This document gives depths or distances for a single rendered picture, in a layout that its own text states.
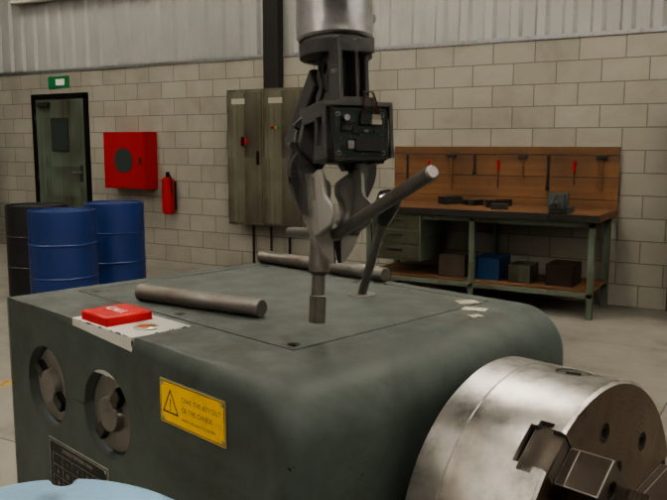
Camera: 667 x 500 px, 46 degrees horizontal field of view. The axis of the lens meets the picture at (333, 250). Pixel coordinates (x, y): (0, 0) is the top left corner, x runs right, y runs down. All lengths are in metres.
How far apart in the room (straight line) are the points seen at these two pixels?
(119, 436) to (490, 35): 7.09
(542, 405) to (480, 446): 0.07
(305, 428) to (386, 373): 0.12
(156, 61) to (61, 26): 1.79
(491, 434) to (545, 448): 0.05
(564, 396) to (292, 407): 0.25
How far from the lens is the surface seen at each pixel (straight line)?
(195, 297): 0.98
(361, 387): 0.74
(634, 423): 0.85
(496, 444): 0.73
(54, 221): 6.99
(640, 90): 7.37
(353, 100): 0.72
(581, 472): 0.72
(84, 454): 1.01
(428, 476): 0.75
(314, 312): 0.81
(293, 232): 0.88
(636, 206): 7.38
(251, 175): 8.73
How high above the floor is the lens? 1.46
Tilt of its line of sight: 8 degrees down
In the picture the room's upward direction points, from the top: straight up
